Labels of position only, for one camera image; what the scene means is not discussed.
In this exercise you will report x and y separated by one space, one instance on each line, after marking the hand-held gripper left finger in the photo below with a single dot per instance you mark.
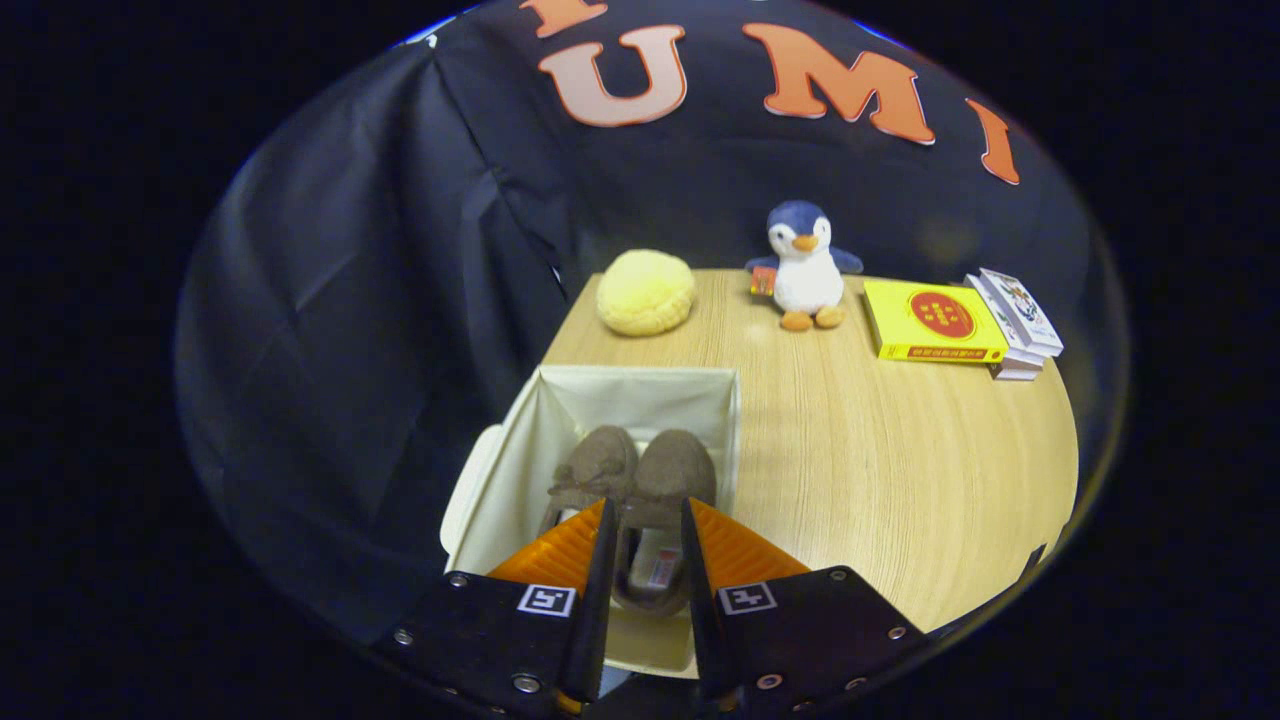
598 600

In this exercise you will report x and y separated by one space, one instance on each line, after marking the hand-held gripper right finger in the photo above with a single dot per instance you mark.
700 610

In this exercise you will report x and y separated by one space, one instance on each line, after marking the brown suede shoe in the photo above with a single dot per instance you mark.
675 470
600 460

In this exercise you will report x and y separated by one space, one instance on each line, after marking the beige fabric storage box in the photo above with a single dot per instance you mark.
640 400

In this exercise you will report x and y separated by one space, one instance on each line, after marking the yellow round bun plush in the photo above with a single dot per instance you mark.
645 292

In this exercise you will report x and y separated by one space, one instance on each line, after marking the penguin plush toy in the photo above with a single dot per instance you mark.
805 280

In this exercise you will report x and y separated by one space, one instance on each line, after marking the yellow book with red circle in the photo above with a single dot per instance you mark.
935 318

